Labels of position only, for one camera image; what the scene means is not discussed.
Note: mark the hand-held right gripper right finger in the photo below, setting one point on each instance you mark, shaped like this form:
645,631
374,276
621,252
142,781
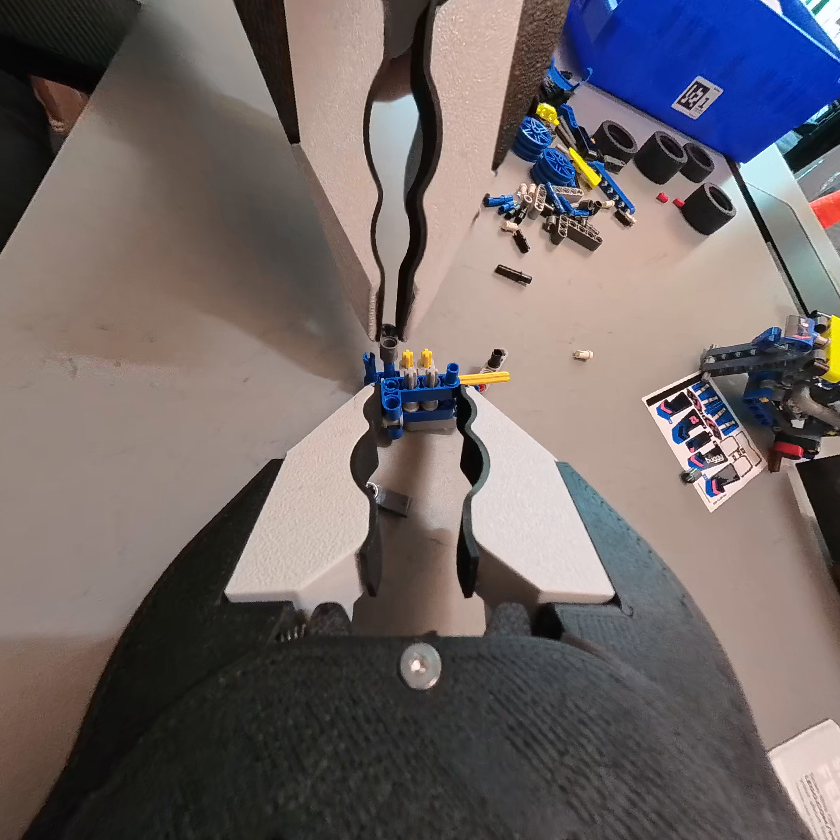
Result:
538,518

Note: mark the blue lego wheel rim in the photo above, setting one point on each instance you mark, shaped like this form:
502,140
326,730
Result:
552,169
531,138

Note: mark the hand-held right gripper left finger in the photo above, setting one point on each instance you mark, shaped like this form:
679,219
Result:
302,512

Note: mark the pile of loose lego pieces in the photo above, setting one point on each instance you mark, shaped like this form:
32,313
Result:
571,216

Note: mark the blue lego assembly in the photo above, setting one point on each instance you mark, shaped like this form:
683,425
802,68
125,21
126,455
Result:
420,397

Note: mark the partly built lego buggy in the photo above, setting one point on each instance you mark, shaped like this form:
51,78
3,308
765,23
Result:
768,387

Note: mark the lego sticker sheet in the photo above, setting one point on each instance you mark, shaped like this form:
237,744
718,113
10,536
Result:
705,439

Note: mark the blue plastic bin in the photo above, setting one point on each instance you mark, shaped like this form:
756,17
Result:
689,52

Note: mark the black rubber lego tyre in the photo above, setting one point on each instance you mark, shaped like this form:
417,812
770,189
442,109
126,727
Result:
709,210
617,141
659,157
699,163

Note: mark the orange cone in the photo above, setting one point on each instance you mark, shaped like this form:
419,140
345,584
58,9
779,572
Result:
828,213

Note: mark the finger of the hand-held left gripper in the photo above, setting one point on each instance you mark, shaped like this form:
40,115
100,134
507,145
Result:
328,98
466,98

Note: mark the dark grey lego connector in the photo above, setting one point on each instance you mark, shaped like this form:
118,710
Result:
389,341

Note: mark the long black lego pin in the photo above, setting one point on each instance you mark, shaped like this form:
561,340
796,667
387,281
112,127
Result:
514,274

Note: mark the white text leaflet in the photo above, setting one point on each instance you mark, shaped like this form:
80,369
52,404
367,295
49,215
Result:
810,787

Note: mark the person's black shirt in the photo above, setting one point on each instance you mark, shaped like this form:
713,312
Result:
59,33

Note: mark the short black lego connector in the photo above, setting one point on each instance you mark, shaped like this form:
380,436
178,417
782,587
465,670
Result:
522,240

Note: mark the small dark grey lego piece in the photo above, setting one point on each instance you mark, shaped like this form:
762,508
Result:
688,476

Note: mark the grey short lego beam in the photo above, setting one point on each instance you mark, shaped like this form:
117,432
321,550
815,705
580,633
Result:
394,502

